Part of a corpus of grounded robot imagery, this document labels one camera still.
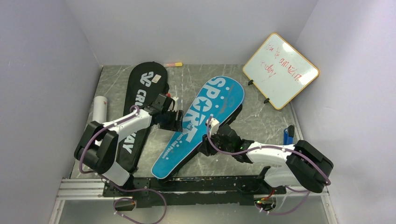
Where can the black racket cover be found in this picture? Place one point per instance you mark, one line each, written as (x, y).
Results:
(146, 81)

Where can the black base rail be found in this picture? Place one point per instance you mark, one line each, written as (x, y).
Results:
(242, 190)

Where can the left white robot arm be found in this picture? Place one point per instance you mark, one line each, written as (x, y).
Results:
(98, 147)

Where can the blue racket cover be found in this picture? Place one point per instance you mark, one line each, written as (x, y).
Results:
(219, 98)

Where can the white shuttlecock tube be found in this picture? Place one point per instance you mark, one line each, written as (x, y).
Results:
(99, 112)

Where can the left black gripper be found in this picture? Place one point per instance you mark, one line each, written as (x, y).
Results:
(175, 125)

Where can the orange yellow marker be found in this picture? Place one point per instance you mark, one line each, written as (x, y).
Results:
(178, 64)

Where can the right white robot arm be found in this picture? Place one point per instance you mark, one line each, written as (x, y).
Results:
(298, 164)

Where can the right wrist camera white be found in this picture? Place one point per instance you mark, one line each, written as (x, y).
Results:
(213, 126)

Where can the whiteboard with orange frame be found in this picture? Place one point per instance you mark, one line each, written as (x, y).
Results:
(279, 71)

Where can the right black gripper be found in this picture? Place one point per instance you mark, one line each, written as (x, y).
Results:
(205, 147)

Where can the blue marker pen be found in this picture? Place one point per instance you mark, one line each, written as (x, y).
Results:
(288, 135)

